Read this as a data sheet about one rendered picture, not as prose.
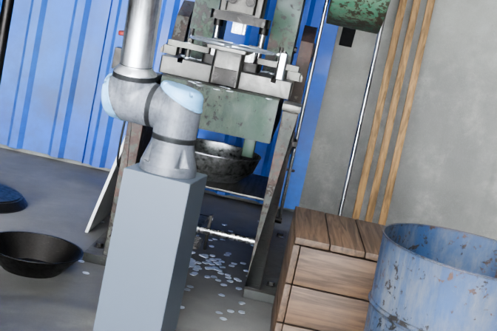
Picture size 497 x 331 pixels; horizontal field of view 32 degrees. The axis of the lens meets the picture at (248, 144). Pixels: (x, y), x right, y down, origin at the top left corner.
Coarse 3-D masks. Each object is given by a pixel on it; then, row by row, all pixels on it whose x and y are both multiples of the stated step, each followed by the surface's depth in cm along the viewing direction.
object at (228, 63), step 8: (216, 48) 277; (224, 48) 277; (232, 48) 279; (216, 56) 289; (224, 56) 289; (232, 56) 289; (240, 56) 289; (216, 64) 290; (224, 64) 289; (232, 64) 289; (240, 64) 289; (216, 72) 290; (224, 72) 290; (232, 72) 289; (240, 72) 290; (216, 80) 290; (224, 80) 290; (232, 80) 289
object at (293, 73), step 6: (282, 48) 304; (258, 60) 304; (264, 60) 304; (270, 60) 308; (276, 60) 305; (276, 66) 304; (288, 66) 304; (294, 66) 304; (288, 72) 303; (294, 72) 303; (300, 72) 306; (288, 78) 303; (294, 78) 303; (300, 78) 303
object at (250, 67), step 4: (204, 52) 304; (204, 56) 300; (208, 56) 300; (212, 56) 300; (204, 60) 300; (208, 60) 300; (212, 60) 300; (244, 64) 299; (248, 64) 299; (252, 64) 299; (256, 64) 299; (260, 64) 305; (244, 68) 300; (248, 68) 299; (252, 68) 299; (256, 68) 299; (260, 68) 310; (256, 72) 300
